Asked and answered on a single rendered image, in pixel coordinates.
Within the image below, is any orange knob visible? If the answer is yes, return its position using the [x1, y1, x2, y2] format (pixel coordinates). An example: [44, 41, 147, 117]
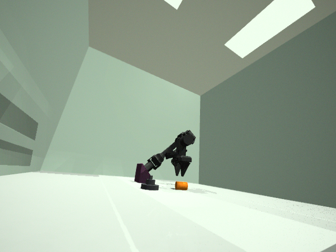
[175, 182, 188, 191]

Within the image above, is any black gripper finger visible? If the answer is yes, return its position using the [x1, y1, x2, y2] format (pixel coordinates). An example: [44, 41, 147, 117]
[172, 163, 181, 176]
[178, 162, 190, 177]

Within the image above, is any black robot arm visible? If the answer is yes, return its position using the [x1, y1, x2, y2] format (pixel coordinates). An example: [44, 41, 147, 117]
[144, 130, 196, 172]

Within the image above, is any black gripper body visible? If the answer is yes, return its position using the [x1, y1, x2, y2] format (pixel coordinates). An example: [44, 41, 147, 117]
[171, 147, 192, 164]

